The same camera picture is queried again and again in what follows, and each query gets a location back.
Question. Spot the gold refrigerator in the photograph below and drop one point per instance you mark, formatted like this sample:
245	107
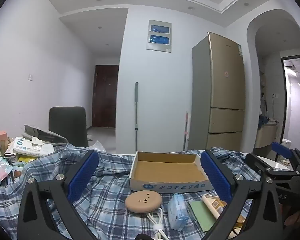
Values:
222	92

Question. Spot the round beige hand warmer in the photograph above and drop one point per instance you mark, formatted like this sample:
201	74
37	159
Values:
142	201

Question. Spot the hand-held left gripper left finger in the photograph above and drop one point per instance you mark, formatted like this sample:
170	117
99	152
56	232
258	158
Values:
83	175

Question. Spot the pink bottle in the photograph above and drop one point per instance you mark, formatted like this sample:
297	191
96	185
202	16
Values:
1	140

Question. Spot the dark grey chair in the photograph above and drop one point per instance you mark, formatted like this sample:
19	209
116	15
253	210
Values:
67	125

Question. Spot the person's right hand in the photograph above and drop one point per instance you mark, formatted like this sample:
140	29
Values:
297	218

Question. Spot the dark brown door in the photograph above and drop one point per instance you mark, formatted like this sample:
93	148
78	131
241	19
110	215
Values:
105	97

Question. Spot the blue plaid cloth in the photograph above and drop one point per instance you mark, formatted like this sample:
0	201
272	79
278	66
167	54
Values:
110	217

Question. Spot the grey electrical panel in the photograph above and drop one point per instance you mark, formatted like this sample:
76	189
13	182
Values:
159	36

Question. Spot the white toilet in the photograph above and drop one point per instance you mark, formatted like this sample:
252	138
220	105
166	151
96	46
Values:
286	143

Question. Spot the beige phone case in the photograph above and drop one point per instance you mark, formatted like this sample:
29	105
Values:
211	207

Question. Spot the shallow cardboard box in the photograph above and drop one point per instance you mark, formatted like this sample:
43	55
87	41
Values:
165	170

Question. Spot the green pouch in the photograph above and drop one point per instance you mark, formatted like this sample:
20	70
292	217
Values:
202	216

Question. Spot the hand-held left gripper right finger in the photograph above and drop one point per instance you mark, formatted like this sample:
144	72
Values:
216	177

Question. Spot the yellow and blue packet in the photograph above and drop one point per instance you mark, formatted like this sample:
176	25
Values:
218	202

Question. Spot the clear plastic bag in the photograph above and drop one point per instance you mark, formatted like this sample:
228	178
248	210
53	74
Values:
97	146

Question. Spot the light blue tissue pack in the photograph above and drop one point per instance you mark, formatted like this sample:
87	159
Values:
177	212

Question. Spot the white wet wipes pack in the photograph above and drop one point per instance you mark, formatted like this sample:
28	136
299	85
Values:
30	148

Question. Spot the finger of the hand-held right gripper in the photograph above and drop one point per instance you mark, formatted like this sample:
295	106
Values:
282	149
257	163

